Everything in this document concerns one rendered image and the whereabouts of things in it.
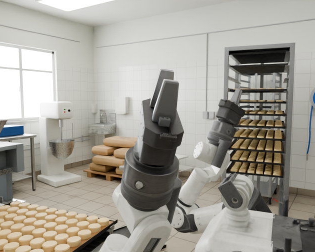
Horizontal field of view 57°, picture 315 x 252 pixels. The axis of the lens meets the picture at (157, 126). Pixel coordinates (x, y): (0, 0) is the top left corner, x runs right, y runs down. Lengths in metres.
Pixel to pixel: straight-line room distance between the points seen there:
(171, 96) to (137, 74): 5.55
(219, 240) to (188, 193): 0.42
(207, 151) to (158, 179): 0.61
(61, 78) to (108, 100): 1.09
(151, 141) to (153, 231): 0.17
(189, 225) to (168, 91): 0.76
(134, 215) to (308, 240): 0.44
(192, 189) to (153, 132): 0.74
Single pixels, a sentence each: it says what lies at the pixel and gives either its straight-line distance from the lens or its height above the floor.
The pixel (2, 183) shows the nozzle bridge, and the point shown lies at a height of 0.94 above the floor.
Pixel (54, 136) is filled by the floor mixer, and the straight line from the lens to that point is 5.39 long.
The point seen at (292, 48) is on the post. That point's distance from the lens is 2.28.
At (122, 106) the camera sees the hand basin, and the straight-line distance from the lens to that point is 6.02.
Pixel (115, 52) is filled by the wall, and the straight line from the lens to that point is 6.35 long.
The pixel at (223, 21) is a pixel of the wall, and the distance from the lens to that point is 5.22.
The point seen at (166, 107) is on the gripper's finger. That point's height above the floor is 1.42.
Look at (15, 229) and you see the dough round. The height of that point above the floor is 0.92.
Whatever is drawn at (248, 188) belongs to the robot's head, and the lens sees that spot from 0.79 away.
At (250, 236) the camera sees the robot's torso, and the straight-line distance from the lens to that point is 0.75.
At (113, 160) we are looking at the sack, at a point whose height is 0.38.
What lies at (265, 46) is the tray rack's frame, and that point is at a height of 1.80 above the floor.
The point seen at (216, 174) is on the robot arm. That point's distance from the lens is 1.08.
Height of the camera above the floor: 1.43
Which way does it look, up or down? 5 degrees down
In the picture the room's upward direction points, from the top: straight up
